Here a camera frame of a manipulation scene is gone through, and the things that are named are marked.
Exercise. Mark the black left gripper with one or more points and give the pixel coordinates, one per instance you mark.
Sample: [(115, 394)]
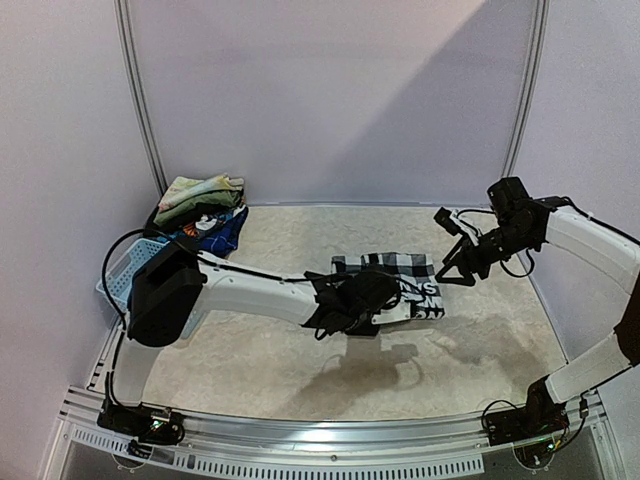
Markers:
[(364, 333)]

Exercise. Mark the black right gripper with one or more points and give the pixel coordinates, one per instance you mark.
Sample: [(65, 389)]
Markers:
[(473, 257)]

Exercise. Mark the black white checkered shirt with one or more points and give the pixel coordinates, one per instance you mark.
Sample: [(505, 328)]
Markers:
[(416, 278)]

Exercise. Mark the floral pastel cloth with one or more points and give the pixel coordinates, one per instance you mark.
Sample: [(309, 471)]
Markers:
[(183, 188)]

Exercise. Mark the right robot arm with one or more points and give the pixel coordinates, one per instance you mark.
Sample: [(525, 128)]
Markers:
[(589, 280)]

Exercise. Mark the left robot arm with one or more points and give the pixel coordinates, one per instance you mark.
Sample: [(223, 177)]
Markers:
[(231, 287)]

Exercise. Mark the blue patterned garment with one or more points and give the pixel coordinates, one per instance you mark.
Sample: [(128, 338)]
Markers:
[(217, 234)]

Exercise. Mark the green folded garment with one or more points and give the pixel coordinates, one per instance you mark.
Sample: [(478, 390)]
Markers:
[(194, 207)]

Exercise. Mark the light blue plastic basket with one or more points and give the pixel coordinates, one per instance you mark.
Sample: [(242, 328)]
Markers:
[(125, 275)]

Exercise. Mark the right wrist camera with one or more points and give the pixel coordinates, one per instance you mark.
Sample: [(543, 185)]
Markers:
[(454, 225)]

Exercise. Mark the aluminium front rail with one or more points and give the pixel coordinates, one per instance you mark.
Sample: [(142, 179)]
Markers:
[(224, 447)]

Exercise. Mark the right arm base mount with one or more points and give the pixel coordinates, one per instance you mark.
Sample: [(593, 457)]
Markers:
[(504, 422)]

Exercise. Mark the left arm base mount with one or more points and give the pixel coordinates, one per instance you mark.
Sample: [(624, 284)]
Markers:
[(148, 425)]

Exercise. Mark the right aluminium frame post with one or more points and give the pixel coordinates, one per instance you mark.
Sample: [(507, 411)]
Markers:
[(528, 83)]

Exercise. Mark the aluminium frame post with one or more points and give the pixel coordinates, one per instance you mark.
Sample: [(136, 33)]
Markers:
[(124, 21), (528, 83)]

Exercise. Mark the left aluminium frame post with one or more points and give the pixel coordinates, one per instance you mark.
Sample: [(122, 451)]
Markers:
[(124, 21)]

